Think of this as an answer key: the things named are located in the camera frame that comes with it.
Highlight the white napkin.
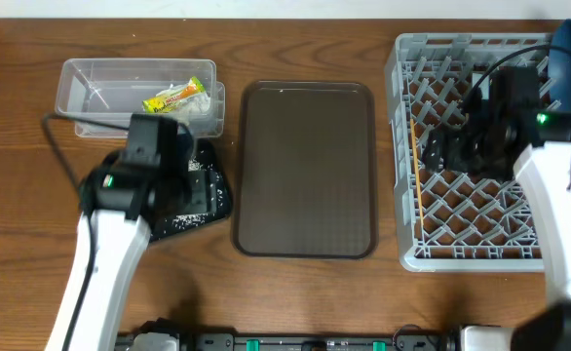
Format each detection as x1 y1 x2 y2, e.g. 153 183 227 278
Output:
158 94 210 123

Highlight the grey dishwasher rack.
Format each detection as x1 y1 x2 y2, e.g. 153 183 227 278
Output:
384 33 571 272

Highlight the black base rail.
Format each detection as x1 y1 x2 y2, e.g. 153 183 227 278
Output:
113 318 461 351

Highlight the wooden chopstick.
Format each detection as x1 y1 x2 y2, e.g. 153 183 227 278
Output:
409 119 424 231

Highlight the brown serving tray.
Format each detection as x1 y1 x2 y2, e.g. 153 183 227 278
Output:
232 81 378 259

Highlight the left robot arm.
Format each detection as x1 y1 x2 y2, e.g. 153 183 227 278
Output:
42 113 231 350

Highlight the black plastic tray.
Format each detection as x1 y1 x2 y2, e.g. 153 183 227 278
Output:
149 139 232 244

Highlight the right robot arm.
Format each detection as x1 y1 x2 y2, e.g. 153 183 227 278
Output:
421 67 571 350

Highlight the yellow green snack wrapper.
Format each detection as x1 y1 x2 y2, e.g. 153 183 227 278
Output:
142 76 207 113

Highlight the clear plastic waste bin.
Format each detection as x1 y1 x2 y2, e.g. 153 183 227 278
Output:
55 58 225 138

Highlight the rice pile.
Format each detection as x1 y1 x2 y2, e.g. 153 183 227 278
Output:
165 150 232 234

